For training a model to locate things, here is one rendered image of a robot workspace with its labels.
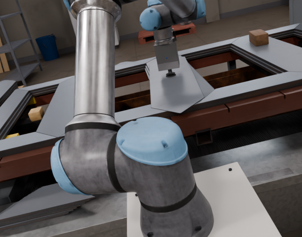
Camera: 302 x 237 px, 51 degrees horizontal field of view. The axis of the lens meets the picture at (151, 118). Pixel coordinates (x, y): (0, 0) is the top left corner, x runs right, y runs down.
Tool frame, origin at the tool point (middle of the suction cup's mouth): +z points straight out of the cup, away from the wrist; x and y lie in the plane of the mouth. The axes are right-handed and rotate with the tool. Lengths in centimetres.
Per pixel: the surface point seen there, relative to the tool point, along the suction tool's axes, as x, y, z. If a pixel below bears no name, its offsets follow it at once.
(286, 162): 45, -33, 16
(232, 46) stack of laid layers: -36.9, -29.1, 0.6
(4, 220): 62, 47, 13
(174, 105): 30.3, -2.4, -0.4
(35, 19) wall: -562, 327, -2
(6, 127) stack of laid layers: 24, 62, 1
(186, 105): 31.5, -6.6, -0.4
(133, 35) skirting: -595, 128, 76
